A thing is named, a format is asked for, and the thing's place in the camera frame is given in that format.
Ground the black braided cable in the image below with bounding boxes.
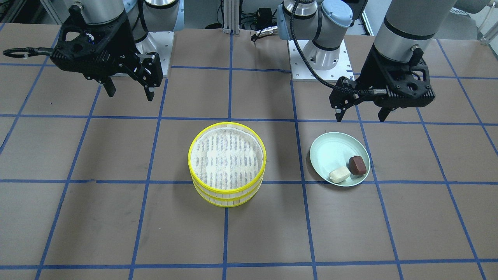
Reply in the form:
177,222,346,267
290,0,388,95

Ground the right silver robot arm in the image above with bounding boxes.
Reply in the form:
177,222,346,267
3,0,184,101

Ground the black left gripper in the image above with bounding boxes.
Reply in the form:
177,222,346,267
329,45,435,122

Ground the aluminium frame post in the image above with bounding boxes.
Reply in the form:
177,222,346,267
222,0,241,37

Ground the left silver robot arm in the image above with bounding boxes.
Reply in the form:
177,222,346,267
276,0,456,122

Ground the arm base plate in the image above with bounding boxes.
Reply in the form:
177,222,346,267
135,31,175,78
288,40,354,84

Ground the white steamed bun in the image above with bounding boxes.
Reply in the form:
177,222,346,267
329,166,351,184

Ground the yellow steamer layer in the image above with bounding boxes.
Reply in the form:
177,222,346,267
193,179,263,207
188,122,267,193

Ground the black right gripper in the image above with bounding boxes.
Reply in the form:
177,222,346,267
3,7,163,102

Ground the light green plate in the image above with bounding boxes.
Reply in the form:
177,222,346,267
309,132,371,187

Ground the brown steamed bun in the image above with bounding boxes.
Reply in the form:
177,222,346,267
347,156,368,176

